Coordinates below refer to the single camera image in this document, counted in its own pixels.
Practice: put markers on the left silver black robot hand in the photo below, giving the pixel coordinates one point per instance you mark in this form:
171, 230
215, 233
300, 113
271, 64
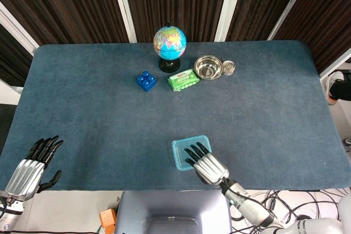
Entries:
24, 176

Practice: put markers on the blue translucent plastic lid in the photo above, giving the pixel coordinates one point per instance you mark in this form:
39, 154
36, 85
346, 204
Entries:
179, 160

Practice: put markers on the blue table cloth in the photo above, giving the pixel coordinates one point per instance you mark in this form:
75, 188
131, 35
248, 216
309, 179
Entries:
109, 121

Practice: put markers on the white orange sneaker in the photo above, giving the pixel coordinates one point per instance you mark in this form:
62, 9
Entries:
333, 83

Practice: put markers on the grey blue robot torso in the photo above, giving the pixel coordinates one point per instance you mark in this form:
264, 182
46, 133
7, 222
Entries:
172, 209

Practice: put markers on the orange wooden block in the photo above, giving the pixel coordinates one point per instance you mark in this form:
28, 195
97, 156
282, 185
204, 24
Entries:
108, 219

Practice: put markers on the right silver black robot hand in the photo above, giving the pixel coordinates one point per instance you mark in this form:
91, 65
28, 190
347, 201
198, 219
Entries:
209, 169

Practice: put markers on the green wet wipes pack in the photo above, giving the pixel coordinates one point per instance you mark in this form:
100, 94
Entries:
183, 80

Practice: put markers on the stainless steel bowl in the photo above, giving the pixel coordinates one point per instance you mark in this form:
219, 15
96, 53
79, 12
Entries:
208, 67

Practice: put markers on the white partition post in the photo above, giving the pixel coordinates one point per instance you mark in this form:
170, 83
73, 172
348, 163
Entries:
229, 4
123, 4
290, 5
16, 25

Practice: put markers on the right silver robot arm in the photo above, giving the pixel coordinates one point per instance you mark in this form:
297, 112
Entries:
252, 209

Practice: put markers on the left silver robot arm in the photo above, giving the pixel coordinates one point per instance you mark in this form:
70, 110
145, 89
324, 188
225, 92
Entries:
11, 214

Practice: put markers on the blue toy building block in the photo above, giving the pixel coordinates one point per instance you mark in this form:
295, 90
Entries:
146, 82

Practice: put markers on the desk globe on black stand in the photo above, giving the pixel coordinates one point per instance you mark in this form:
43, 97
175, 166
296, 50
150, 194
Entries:
170, 40

